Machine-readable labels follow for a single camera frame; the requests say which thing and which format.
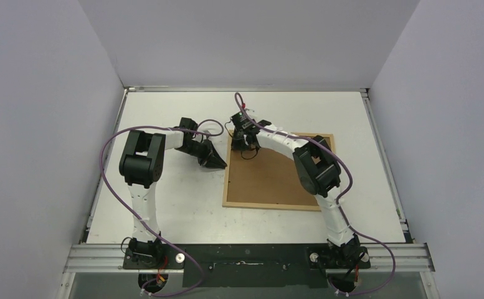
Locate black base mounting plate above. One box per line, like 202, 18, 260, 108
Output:
122, 243, 371, 288

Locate light wooden picture frame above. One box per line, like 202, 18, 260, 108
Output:
222, 131, 336, 212

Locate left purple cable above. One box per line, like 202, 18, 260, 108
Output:
99, 119, 225, 298

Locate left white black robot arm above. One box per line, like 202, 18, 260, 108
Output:
118, 117, 227, 268

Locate aluminium front rail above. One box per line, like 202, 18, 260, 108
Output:
64, 244, 435, 273

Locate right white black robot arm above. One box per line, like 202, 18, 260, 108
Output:
230, 112, 370, 268

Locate brown cardboard backing board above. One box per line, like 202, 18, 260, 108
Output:
227, 136, 333, 206

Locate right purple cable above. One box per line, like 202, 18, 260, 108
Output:
234, 92, 397, 297

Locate purple cable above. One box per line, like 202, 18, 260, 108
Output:
99, 119, 225, 298
234, 92, 397, 297

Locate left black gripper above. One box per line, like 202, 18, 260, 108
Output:
174, 140, 226, 170

